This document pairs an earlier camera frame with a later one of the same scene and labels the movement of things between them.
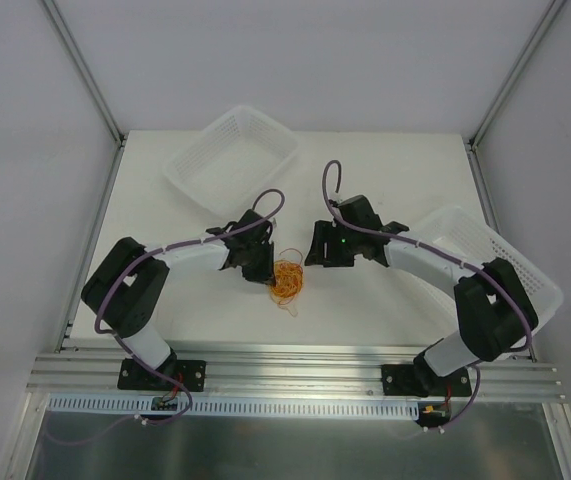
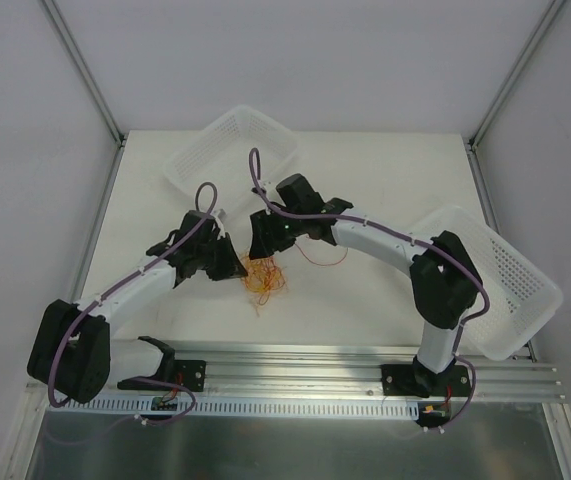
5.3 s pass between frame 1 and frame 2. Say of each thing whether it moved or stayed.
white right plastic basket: stayed
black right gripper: moved
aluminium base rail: stayed
